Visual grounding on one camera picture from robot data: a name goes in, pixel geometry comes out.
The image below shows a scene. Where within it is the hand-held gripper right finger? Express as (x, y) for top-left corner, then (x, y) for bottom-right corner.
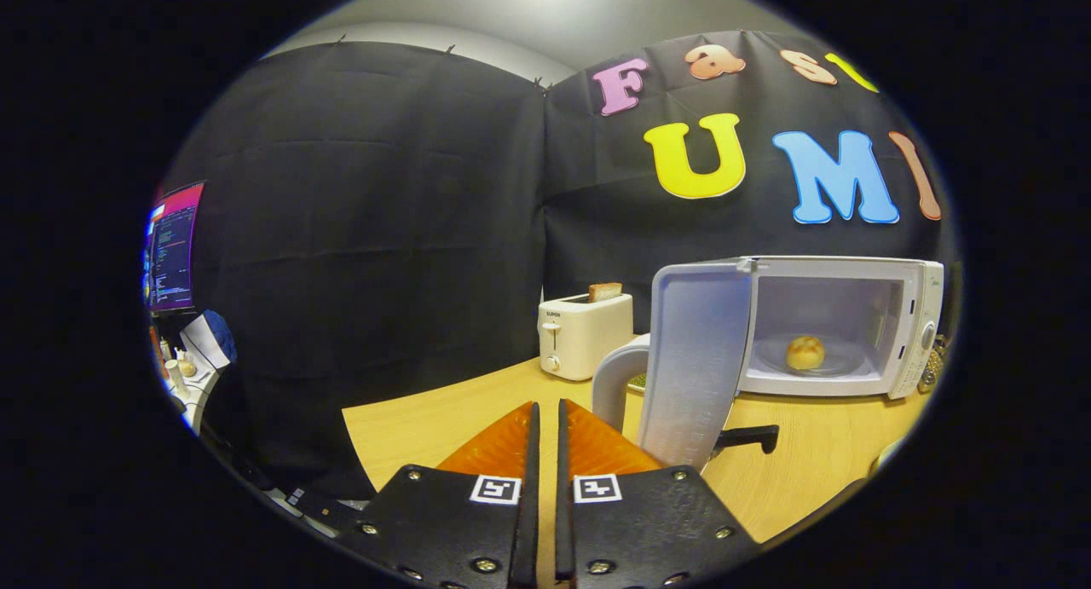
(556, 399), (759, 589)

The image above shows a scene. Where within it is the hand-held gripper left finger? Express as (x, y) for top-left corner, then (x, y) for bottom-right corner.
(337, 401), (541, 589)

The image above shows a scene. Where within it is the white microwave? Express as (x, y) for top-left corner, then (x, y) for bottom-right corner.
(592, 256), (945, 472)

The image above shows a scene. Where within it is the golden bread roll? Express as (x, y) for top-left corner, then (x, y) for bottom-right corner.
(785, 335), (826, 372)

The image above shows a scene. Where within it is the cream toaster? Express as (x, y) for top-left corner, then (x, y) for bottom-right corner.
(538, 293), (634, 382)

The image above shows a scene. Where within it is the white side table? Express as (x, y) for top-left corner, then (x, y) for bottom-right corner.
(162, 363), (224, 436)

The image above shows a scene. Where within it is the blue and white cloth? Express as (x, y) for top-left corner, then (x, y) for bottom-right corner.
(179, 309), (238, 370)

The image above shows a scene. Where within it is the computer monitor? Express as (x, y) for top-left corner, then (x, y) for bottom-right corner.
(143, 181), (206, 315)

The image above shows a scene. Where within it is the metal wire utensil holder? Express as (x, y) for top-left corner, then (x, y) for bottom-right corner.
(919, 333), (949, 394)

